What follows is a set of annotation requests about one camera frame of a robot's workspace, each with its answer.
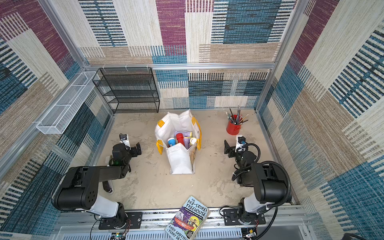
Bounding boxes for blue flashlight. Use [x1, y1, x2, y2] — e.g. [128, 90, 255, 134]
[168, 138, 178, 147]

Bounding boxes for purple flashlight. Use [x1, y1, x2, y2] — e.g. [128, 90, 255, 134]
[184, 137, 191, 150]
[174, 131, 193, 138]

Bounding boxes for white tote bag yellow handles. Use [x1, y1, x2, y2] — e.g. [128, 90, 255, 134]
[155, 110, 202, 175]

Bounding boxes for red flashlight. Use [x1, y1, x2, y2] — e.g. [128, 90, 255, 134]
[176, 133, 184, 146]

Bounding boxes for purple flashlight lone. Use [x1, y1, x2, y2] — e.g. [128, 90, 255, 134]
[190, 138, 198, 146]

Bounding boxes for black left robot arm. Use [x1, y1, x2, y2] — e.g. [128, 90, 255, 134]
[52, 143, 142, 230]

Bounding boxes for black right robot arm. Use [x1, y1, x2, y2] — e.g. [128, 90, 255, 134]
[219, 136, 292, 240]

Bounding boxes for red pencil cup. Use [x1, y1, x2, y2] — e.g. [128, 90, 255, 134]
[226, 115, 242, 136]

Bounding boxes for treehouse paperback book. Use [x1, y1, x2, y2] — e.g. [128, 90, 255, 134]
[165, 196, 211, 240]

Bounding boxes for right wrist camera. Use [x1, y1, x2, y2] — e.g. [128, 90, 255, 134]
[235, 135, 246, 153]

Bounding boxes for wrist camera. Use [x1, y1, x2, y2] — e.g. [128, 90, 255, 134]
[119, 134, 131, 148]
[235, 135, 246, 153]

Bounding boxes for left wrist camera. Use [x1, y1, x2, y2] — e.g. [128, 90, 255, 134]
[119, 134, 131, 148]

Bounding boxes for black wire mesh shelf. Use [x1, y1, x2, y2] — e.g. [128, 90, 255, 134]
[92, 67, 160, 114]

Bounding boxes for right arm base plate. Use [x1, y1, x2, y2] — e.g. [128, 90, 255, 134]
[219, 208, 266, 226]

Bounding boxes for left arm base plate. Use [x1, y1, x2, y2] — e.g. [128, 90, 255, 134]
[98, 212, 143, 230]

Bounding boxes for white wire mesh basket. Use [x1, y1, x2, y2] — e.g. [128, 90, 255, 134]
[37, 72, 96, 135]

